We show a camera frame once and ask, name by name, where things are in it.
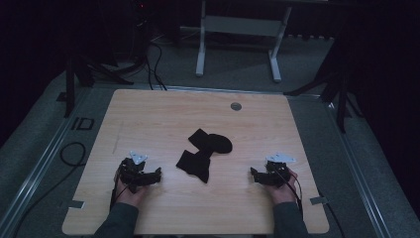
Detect person's right hand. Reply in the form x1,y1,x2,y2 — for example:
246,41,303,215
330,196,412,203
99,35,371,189
265,169,299,206

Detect white metal table frame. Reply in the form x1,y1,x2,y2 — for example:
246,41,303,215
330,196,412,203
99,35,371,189
179,0,294,83

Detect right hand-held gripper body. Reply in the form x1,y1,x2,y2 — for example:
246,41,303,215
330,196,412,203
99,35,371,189
263,152,297,188

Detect person's left hand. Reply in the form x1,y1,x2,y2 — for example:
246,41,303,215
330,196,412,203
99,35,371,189
113,165,150,209

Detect right hand-held gripper cable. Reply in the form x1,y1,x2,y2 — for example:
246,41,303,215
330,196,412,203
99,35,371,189
274,165,305,220

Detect black floor cable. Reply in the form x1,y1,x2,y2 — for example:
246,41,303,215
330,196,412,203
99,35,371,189
12,141,87,231

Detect metal floor rail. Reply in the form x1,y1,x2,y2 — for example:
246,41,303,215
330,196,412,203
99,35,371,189
0,86,93,238
321,95,394,238

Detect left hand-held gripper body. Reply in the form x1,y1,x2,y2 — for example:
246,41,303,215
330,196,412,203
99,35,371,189
117,151,149,194

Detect black sock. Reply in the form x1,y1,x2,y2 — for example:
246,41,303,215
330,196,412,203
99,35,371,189
187,128,234,156
175,149,213,184

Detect grey tape strip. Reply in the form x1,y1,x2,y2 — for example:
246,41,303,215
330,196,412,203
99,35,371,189
309,195,330,206
67,199,86,210

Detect black tripod stand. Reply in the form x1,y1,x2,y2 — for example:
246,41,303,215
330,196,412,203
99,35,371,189
282,29,365,135
62,19,149,119

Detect black cables behind table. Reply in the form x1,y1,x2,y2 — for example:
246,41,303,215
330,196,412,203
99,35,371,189
144,41,168,91

